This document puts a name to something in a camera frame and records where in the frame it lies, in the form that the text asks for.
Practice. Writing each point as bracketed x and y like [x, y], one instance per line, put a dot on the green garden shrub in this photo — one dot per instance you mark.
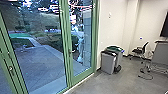
[61, 41]

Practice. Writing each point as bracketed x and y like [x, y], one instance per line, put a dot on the black swivel stool chair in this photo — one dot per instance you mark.
[144, 55]

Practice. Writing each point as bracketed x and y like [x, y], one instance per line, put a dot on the white wall thermostat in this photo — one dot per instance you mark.
[109, 15]

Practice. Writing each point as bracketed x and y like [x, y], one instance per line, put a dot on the black wall screen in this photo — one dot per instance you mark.
[164, 29]

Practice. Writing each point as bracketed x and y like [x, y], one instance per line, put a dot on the green lidded trash bin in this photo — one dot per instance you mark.
[118, 55]

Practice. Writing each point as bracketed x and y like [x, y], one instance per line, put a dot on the white garden statue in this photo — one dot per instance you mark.
[80, 48]

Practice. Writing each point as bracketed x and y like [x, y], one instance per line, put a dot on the grey panel on stand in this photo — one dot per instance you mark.
[160, 53]

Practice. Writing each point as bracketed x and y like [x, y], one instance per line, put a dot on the green framed glass door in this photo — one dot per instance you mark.
[80, 40]

